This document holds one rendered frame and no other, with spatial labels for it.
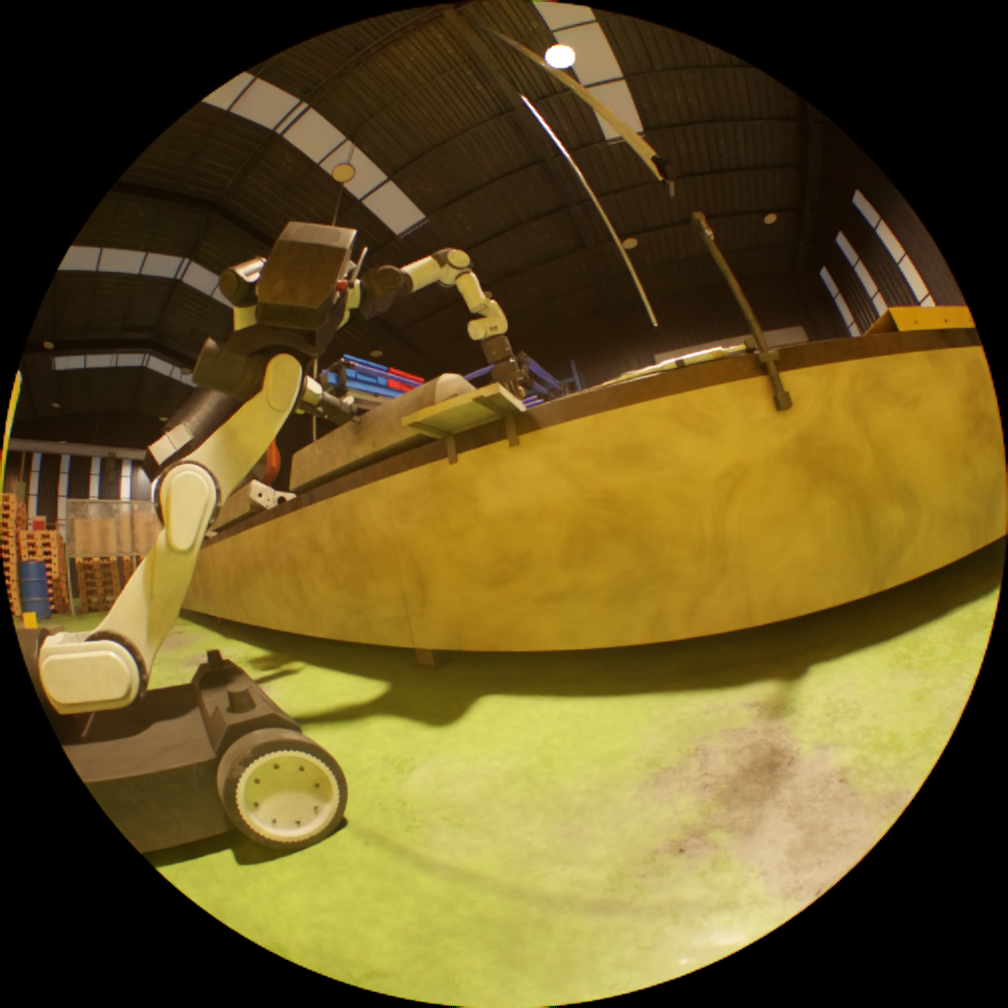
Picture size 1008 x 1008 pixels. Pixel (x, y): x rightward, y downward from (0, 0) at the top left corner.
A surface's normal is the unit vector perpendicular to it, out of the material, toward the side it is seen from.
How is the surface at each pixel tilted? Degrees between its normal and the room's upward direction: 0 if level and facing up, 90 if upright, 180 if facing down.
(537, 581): 90
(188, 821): 90
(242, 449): 90
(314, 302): 100
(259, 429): 106
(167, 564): 114
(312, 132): 169
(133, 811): 90
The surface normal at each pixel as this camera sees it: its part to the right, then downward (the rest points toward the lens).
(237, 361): 0.76, 0.20
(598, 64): 0.07, 0.96
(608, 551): -0.44, -0.02
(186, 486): 0.80, -0.19
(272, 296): 0.46, 0.00
